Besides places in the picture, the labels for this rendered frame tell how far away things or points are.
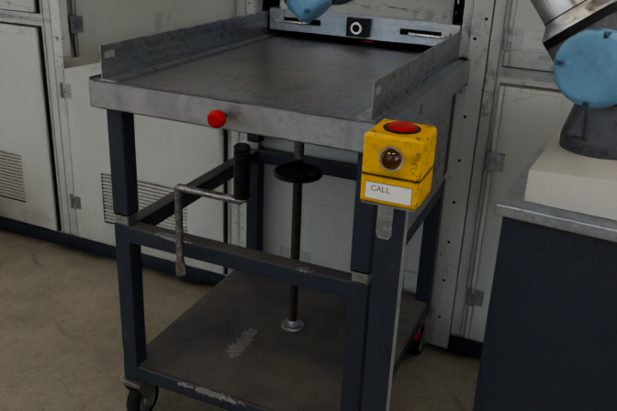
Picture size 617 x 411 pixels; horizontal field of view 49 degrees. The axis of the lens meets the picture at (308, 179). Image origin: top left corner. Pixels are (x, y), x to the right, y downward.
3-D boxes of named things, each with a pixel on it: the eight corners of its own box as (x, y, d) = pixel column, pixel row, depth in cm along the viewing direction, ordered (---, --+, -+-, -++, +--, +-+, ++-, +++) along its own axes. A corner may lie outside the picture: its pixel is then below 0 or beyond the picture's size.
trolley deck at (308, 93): (387, 157, 112) (390, 123, 110) (90, 106, 135) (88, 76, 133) (467, 82, 171) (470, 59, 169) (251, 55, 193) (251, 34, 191)
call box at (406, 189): (415, 214, 88) (423, 139, 84) (358, 203, 91) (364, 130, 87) (431, 194, 95) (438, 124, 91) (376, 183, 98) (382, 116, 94)
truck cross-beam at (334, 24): (457, 49, 172) (460, 25, 170) (269, 28, 192) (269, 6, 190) (462, 46, 177) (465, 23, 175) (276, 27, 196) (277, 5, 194)
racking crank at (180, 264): (171, 276, 135) (165, 133, 125) (180, 269, 138) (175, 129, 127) (244, 296, 129) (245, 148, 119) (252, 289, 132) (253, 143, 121)
